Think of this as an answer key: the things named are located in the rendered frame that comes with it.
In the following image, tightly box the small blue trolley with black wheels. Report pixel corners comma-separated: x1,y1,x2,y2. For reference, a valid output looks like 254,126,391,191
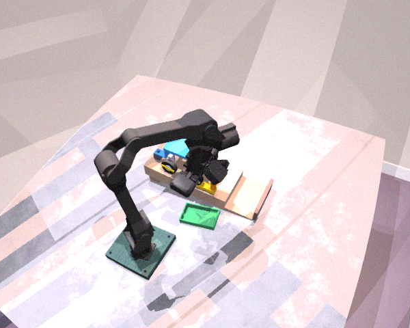
154,139,189,174

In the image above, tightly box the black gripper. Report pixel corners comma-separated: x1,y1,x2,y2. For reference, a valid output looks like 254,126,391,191
169,148,219,197

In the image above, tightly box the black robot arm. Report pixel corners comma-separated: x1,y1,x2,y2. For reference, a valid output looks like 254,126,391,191
94,109,241,261

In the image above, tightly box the yellow wheel chock with orange handle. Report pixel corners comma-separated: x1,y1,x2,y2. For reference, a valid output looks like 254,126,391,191
196,182,217,194

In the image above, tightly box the tan wooden ramp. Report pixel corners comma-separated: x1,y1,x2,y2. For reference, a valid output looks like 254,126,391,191
143,153,274,221

